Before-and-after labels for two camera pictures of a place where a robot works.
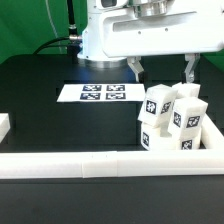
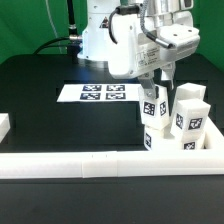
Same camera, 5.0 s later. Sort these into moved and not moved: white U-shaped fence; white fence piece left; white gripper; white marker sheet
Moved: white gripper
Not moved: white marker sheet; white fence piece left; white U-shaped fence
